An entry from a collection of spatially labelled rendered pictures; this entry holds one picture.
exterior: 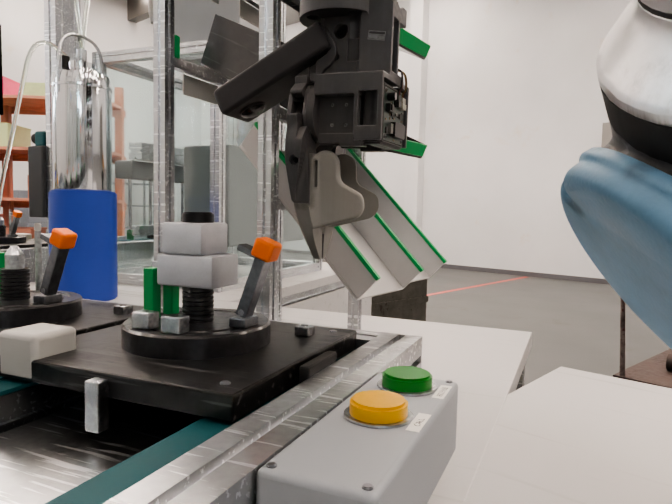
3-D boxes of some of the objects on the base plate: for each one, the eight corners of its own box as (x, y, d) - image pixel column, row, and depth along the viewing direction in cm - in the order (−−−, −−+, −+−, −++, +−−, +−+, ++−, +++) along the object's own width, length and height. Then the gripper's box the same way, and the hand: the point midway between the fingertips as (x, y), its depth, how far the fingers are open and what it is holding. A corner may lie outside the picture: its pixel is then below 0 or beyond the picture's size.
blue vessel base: (131, 297, 146) (130, 192, 144) (82, 306, 132) (81, 190, 130) (86, 292, 152) (85, 191, 150) (35, 300, 138) (33, 189, 136)
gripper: (382, -21, 41) (370, 269, 43) (415, 17, 49) (404, 259, 51) (278, -8, 44) (271, 261, 46) (326, 26, 52) (318, 252, 55)
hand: (312, 243), depth 50 cm, fingers closed
